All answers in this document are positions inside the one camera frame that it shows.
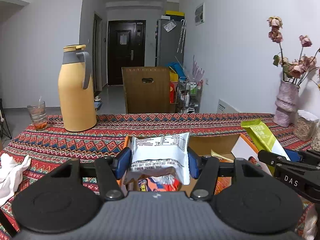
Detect green snack bar packet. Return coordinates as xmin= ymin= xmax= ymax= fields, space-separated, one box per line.
xmin=241 ymin=119 xmax=290 ymax=161

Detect dark entrance door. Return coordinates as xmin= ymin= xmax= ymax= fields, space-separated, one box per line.
xmin=107 ymin=20 xmax=146 ymax=86

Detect yellow thermos jug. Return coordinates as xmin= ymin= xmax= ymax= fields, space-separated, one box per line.
xmin=58 ymin=44 xmax=97 ymax=132

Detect yellow box on refrigerator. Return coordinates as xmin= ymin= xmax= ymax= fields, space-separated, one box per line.
xmin=165 ymin=10 xmax=184 ymax=17

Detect wooden chair back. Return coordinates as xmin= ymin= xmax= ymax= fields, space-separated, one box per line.
xmin=122 ymin=67 xmax=175 ymax=114

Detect wall electrical panel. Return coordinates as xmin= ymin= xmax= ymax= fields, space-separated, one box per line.
xmin=194 ymin=3 xmax=204 ymax=25

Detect drinking glass with straw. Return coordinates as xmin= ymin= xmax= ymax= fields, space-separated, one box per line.
xmin=27 ymin=97 xmax=47 ymax=131

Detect dried pink roses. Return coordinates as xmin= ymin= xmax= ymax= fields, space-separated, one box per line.
xmin=267 ymin=16 xmax=319 ymax=87

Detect clear container with lid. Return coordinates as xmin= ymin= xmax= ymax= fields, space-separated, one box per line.
xmin=293 ymin=110 xmax=319 ymax=141

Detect grey refrigerator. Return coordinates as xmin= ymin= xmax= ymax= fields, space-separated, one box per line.
xmin=155 ymin=18 xmax=184 ymax=66

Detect orange cardboard snack box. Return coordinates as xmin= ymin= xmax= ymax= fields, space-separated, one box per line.
xmin=128 ymin=134 xmax=271 ymax=195

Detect pink ceramic vase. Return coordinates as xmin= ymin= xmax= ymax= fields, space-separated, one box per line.
xmin=273 ymin=80 xmax=299 ymax=127

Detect white snack packet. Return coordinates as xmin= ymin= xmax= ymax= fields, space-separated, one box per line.
xmin=124 ymin=132 xmax=190 ymax=185

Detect red gift box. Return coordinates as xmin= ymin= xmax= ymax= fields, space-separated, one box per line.
xmin=169 ymin=82 xmax=175 ymax=103

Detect white crumpled cloth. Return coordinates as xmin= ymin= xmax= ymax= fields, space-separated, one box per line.
xmin=0 ymin=153 xmax=31 ymax=206

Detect patterned red tablecloth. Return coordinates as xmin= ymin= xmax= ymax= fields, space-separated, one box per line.
xmin=3 ymin=113 xmax=310 ymax=190

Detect wire storage cart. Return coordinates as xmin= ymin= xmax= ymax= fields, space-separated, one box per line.
xmin=176 ymin=77 xmax=203 ymax=113

